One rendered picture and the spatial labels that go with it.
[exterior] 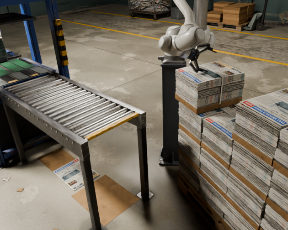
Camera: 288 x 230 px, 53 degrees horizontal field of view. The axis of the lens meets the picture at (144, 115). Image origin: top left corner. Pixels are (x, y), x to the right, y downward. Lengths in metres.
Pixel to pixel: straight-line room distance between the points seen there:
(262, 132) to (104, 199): 1.48
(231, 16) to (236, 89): 6.15
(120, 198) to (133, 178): 0.26
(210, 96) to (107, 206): 1.22
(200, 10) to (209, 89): 0.59
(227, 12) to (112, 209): 6.60
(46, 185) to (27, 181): 0.20
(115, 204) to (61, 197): 0.47
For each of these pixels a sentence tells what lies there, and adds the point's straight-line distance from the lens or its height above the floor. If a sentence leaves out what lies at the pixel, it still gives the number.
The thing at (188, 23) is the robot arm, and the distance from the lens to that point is 1.71.
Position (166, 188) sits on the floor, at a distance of 2.58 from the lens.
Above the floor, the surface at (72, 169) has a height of 0.01.
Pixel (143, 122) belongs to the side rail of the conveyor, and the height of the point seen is 0.72.
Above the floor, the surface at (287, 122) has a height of 1.07.
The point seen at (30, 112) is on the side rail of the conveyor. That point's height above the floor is 0.79.
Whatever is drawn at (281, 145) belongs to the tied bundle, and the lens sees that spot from 1.48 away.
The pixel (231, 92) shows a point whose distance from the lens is 2.05.
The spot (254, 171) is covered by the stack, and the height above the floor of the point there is 0.73.
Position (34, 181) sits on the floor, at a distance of 2.89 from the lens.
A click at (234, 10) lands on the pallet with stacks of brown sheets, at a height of 0.48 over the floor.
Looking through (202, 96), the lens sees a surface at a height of 0.95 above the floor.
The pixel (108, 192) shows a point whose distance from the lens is 2.59.
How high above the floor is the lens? 1.76
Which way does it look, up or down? 29 degrees down
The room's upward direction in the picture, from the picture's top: 3 degrees counter-clockwise
